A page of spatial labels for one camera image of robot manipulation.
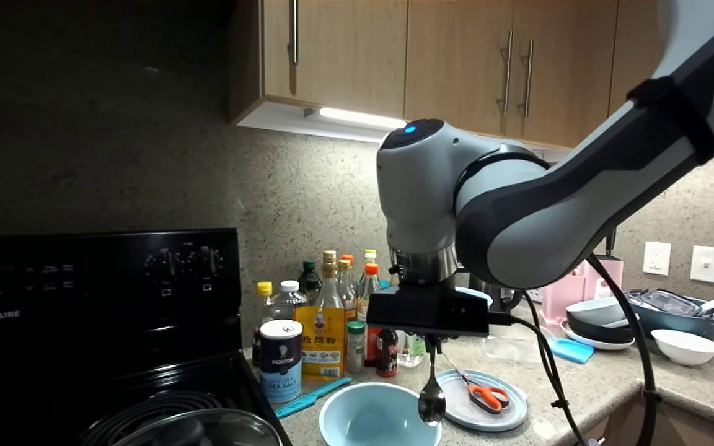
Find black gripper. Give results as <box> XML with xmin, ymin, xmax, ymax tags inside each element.
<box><xmin>367</xmin><ymin>288</ymin><xmax>490</xmax><ymax>337</ymax></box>

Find light blue small bowl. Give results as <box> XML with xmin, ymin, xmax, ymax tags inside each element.
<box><xmin>318</xmin><ymin>382</ymin><xmax>441</xmax><ymax>446</ymax></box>

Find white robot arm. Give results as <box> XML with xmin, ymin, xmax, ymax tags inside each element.
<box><xmin>367</xmin><ymin>0</ymin><xmax>714</xmax><ymax>337</ymax></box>

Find white small bowl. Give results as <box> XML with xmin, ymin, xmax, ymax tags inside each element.
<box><xmin>653</xmin><ymin>328</ymin><xmax>714</xmax><ymax>366</ymax></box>

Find red hot sauce bottle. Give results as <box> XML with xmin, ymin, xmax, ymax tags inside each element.
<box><xmin>377</xmin><ymin>326</ymin><xmax>396</xmax><ymax>377</ymax></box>

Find light blue plate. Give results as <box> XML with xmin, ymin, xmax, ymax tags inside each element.
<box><xmin>436</xmin><ymin>369</ymin><xmax>529</xmax><ymax>432</ymax></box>

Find yellow label oil bottle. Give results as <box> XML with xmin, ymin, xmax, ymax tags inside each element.
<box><xmin>296</xmin><ymin>250</ymin><xmax>348</xmax><ymax>382</ymax></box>

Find blue sponge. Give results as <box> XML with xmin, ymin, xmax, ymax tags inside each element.
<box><xmin>551</xmin><ymin>337</ymin><xmax>594</xmax><ymax>363</ymax></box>

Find pink utensil holder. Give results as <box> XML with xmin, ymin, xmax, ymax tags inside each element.
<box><xmin>541</xmin><ymin>259</ymin><xmax>613</xmax><ymax>325</ymax></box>

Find blue salt canister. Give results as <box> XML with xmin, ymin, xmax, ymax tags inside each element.
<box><xmin>258</xmin><ymin>320</ymin><xmax>303</xmax><ymax>403</ymax></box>

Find stacked bowls on plate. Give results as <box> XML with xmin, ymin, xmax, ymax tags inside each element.
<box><xmin>562</xmin><ymin>296</ymin><xmax>635</xmax><ymax>352</ymax></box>

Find blue spatula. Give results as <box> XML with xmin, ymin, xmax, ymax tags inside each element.
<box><xmin>274</xmin><ymin>377</ymin><xmax>353</xmax><ymax>419</ymax></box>

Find wooden upper cabinets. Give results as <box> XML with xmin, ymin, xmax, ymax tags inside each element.
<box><xmin>229</xmin><ymin>0</ymin><xmax>714</xmax><ymax>151</ymax></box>

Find black pot with lid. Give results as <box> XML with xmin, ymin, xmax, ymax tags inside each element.
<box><xmin>80</xmin><ymin>390</ymin><xmax>284</xmax><ymax>446</ymax></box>

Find black stove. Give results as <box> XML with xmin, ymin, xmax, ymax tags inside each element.
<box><xmin>0</xmin><ymin>228</ymin><xmax>282</xmax><ymax>446</ymax></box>

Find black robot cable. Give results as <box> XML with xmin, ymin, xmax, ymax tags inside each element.
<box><xmin>488</xmin><ymin>250</ymin><xmax>661</xmax><ymax>446</ymax></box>

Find orange handled scissors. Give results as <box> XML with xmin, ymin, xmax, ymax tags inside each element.
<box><xmin>458</xmin><ymin>374</ymin><xmax>510</xmax><ymax>414</ymax></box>

